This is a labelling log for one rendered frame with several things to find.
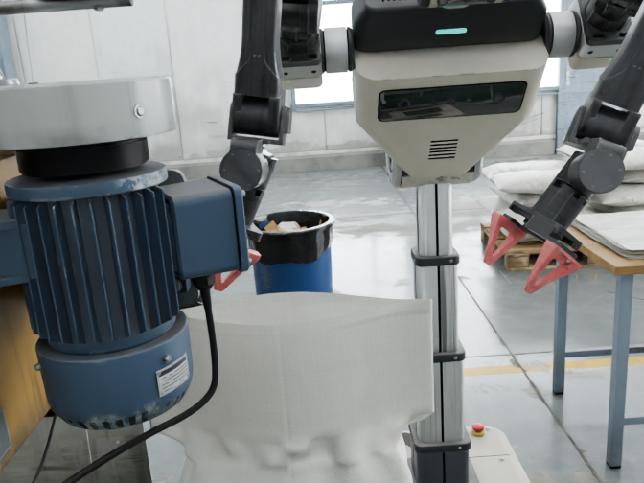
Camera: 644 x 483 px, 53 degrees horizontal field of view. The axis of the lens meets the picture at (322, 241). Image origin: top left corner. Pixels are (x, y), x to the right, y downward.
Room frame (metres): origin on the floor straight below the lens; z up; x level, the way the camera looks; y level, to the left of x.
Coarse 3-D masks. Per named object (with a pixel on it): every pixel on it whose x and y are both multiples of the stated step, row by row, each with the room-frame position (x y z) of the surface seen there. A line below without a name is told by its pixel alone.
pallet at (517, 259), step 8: (480, 224) 4.87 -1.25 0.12; (488, 224) 4.78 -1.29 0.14; (488, 232) 4.61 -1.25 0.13; (488, 240) 4.78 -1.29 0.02; (496, 240) 4.39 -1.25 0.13; (504, 240) 4.32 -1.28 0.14; (496, 248) 4.39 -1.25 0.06; (512, 248) 4.11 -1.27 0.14; (520, 248) 4.09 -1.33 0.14; (528, 248) 4.08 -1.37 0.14; (536, 248) 4.07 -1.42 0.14; (504, 256) 4.14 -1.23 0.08; (512, 256) 4.05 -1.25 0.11; (520, 256) 4.05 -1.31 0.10; (528, 256) 4.05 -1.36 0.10; (584, 256) 4.09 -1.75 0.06; (504, 264) 4.14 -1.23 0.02; (512, 264) 4.05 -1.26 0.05; (520, 264) 4.05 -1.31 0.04; (528, 264) 4.05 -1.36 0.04; (552, 264) 4.07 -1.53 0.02; (584, 264) 4.04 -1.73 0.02; (592, 264) 4.03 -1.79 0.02
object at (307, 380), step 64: (192, 320) 0.93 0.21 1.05; (256, 320) 1.02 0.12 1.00; (320, 320) 0.89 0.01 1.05; (384, 320) 0.93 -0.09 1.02; (192, 384) 0.94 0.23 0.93; (256, 384) 0.89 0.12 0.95; (320, 384) 0.89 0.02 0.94; (384, 384) 0.93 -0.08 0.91; (192, 448) 0.92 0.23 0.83; (256, 448) 0.89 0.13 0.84; (320, 448) 0.90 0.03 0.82; (384, 448) 0.90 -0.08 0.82
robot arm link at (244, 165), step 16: (288, 112) 0.92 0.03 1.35; (288, 128) 0.92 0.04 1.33; (240, 144) 0.84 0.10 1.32; (256, 144) 0.84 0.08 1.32; (272, 144) 0.91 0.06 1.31; (224, 160) 0.84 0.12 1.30; (240, 160) 0.84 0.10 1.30; (256, 160) 0.83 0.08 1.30; (224, 176) 0.84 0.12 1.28; (240, 176) 0.83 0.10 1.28; (256, 176) 0.83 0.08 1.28
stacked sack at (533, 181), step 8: (496, 176) 4.35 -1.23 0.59; (504, 176) 4.27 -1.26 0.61; (512, 176) 4.21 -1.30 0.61; (520, 176) 4.15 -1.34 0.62; (528, 176) 4.13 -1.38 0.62; (536, 176) 4.12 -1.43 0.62; (544, 176) 4.10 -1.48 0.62; (552, 176) 4.08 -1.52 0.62; (496, 184) 4.20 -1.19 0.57; (504, 184) 4.12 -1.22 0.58; (512, 184) 4.09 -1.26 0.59; (520, 184) 4.07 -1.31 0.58; (528, 184) 4.06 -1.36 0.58; (536, 184) 4.05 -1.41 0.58; (544, 184) 4.04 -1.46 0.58; (512, 192) 4.09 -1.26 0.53; (520, 192) 4.08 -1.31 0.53; (528, 192) 4.07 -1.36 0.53; (536, 192) 4.07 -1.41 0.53
